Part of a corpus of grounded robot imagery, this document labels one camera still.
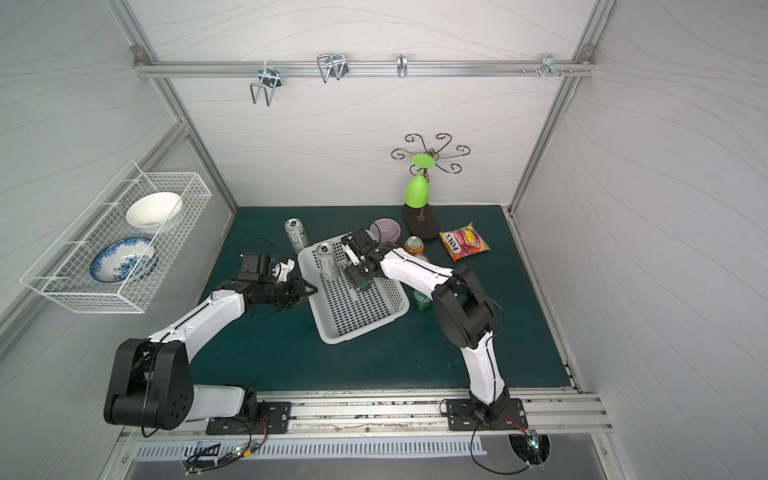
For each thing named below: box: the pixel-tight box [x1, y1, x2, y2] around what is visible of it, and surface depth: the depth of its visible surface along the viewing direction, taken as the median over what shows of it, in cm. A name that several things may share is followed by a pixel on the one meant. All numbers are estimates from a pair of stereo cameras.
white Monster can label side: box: [284, 217, 310, 255], surface depth 100 cm
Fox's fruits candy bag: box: [439, 222, 491, 263], surface depth 109 cm
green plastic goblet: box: [404, 153, 436, 208], surface depth 98 cm
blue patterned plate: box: [90, 236, 158, 283], surface depth 65 cm
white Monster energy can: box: [316, 242, 338, 282], surface depth 92 cm
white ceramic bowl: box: [126, 191, 183, 235], surface depth 73 cm
